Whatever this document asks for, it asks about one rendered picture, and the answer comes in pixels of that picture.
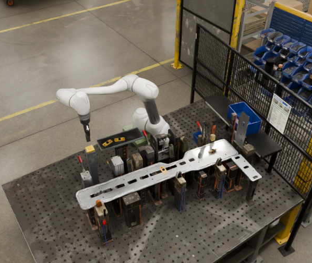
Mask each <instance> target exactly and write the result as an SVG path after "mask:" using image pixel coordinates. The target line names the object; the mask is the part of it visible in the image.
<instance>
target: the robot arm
mask: <svg viewBox="0 0 312 263"><path fill-rule="evenodd" d="M125 90H128V91H131V92H134V93H136V94H137V96H138V97H140V99H141V100H142V101H143V103H144V105H145V108H146V109H144V108H138V109H136V111H135V112H134V114H133V128H136V127H138V128H139V130H140V131H141V133H142V134H143V136H145V135H144V133H143V130H145V132H146V134H149V133H151V134H153V135H157V134H162V133H164V134H168V129H170V127H169V125H168V123H166V121H165V120H164V119H163V117H162V116H160V115H159V112H158V109H157V105H156V103H155V98H156V97H157V96H158V94H159V89H158V87H157V86H156V85H155V84H154V83H152V82H150V81H148V80H146V79H143V78H140V77H138V76H137V75H127V76H125V77H123V78H121V79H120V80H118V81H117V82H116V83H115V84H113V85H111V86H107V87H94V88H82V89H77V90H76V89H74V88H71V89H59V90H58V91H57V93H56V98H57V100H58V101H59V102H60V103H62V104H64V105H66V106H70V107H72V108H73V109H74V110H76V111H77V114H78V117H79V119H80V123H81V124H82V125H83V128H84V132H85V136H86V141H87V142H90V141H91V140H90V128H89V124H88V123H89V122H90V102H89V98H88V96H87V95H97V94H112V93H117V92H121V91H125ZM130 129H132V128H130Z"/></svg>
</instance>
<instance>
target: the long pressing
mask: <svg viewBox="0 0 312 263"><path fill-rule="evenodd" d="M212 149H217V150H214V151H213V153H212V151H211V150H212ZM209 151H211V152H209ZM215 151H216V152H215ZM200 152H201V154H202V156H201V158H198V153H200ZM225 154H226V155H225ZM236 155H238V152H237V151H236V149H235V148H234V147H233V146H232V145H231V144H230V143H229V142H228V141H227V140H226V139H221V140H218V141H215V142H212V143H210V144H207V145H204V146H201V147H198V148H196V149H193V150H189V151H187V152H185V154H184V156H183V158H182V159H181V160H178V161H175V162H172V163H169V164H166V163H162V162H159V163H156V164H153V165H150V166H147V167H145V168H142V169H139V170H136V171H133V172H130V173H127V174H125V175H122V176H119V177H116V178H113V179H111V180H108V181H105V182H102V183H100V184H96V185H93V186H91V187H88V188H85V189H82V190H79V191H77V192H76V198H77V200H78V203H79V205H80V208H81V209H82V210H88V209H90V208H93V207H94V205H96V203H95V202H96V201H97V200H98V199H100V200H101V202H103V203H106V202H109V201H111V200H114V199H117V198H119V197H123V196H125V195H128V194H131V193H133V192H136V191H138V190H141V189H144V188H146V187H149V186H152V185H154V184H157V183H160V182H162V181H165V180H168V179H170V178H173V177H175V175H176V172H177V171H178V170H181V172H182V174H184V173H187V172H189V171H199V170H202V169H205V168H207V167H210V166H212V165H215V163H216V160H217V158H218V157H221V158H222V161H221V162H223V161H226V160H228V159H231V157H234V156H236ZM190 159H194V161H192V162H189V160H190ZM181 162H185V163H186V164H183V165H180V164H179V163H181ZM173 165H176V166H177V167H176V168H173V169H170V170H167V172H168V173H166V174H163V173H159V174H156V175H154V176H150V174H151V173H154V172H156V171H159V170H160V168H159V167H161V166H164V167H165V168H168V167H170V166H173ZM189 165H190V166H189ZM145 175H148V178H145V179H143V180H141V179H140V177H143V176H145ZM123 179H124V180H123ZM132 180H137V181H136V182H134V183H132V184H128V182H129V181H132ZM120 184H124V185H125V186H123V187H121V188H118V189H117V188H116V186H118V185H120ZM109 188H112V191H110V192H107V193H102V194H100V191H102V192H103V191H104V190H107V189H109ZM96 193H99V194H100V195H99V196H96V197H93V198H91V197H90V196H91V195H93V194H96ZM103 197H104V198H103Z"/></svg>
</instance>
